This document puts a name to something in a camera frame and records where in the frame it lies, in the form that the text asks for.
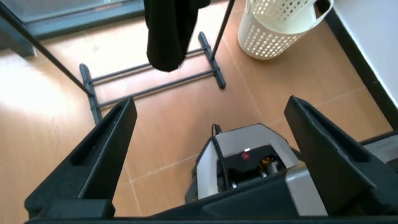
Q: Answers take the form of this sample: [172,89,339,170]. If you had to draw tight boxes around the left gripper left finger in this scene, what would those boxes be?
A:
[24,97,138,218]

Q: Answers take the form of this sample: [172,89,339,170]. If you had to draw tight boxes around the black garment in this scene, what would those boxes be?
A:
[190,0,212,9]

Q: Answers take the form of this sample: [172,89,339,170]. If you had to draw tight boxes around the white laundry basket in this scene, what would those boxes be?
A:
[237,0,335,61]

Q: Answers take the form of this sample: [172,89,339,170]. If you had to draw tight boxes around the window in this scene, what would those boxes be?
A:
[0,0,146,58]

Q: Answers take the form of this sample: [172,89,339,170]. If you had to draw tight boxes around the black clothes rack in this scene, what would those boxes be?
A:
[0,0,236,125]

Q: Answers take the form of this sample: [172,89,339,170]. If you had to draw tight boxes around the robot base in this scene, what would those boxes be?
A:
[152,123,398,218]

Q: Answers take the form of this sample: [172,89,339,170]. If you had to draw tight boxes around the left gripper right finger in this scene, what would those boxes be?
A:
[284,95,398,217]

